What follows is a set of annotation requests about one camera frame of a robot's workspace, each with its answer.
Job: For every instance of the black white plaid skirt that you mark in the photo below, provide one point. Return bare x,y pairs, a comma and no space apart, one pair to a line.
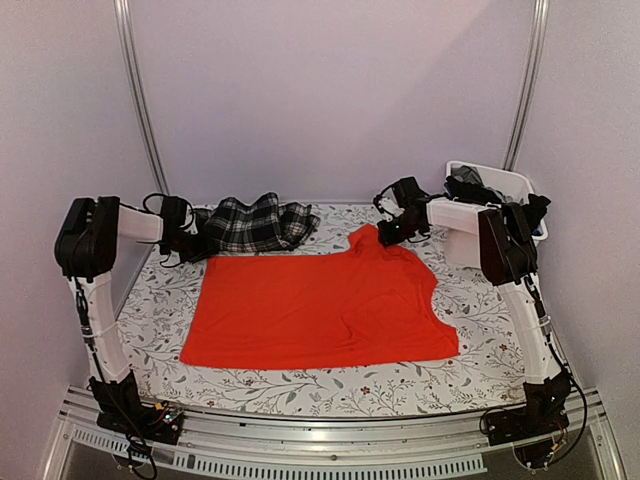
265,225

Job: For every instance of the aluminium frame post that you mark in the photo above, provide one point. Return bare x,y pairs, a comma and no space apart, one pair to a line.
531,71
124,24

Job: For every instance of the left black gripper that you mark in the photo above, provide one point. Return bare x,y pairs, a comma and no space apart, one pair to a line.
204,252

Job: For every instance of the red orange garment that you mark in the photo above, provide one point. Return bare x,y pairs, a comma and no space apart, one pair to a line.
365,306

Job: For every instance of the aluminium front rail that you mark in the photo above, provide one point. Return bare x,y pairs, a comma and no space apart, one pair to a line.
219,444

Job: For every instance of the grey garment in bin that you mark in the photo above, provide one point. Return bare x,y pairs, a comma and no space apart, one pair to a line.
466,174

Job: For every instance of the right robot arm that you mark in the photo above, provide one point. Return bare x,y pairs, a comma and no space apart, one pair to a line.
507,258

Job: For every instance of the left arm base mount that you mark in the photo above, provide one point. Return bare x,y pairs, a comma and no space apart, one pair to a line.
122,411

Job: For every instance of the black garment in bin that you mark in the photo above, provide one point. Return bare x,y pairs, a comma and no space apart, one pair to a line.
534,207

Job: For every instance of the left aluminium frame post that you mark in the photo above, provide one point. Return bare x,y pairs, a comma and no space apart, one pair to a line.
124,24

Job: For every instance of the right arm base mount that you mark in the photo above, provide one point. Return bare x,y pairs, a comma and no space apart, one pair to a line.
543,413

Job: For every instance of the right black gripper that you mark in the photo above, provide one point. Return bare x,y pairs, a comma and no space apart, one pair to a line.
388,237

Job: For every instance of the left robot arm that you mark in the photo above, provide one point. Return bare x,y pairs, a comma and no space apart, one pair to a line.
86,249

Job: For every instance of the floral patterned table mat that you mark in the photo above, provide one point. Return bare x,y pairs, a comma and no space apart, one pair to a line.
153,321

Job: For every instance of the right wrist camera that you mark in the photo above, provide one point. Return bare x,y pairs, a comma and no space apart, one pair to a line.
387,207

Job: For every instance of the right aluminium frame post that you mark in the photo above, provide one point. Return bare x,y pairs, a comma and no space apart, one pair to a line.
531,71

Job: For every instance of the white plastic laundry bin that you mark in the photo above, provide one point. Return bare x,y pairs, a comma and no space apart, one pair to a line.
462,247

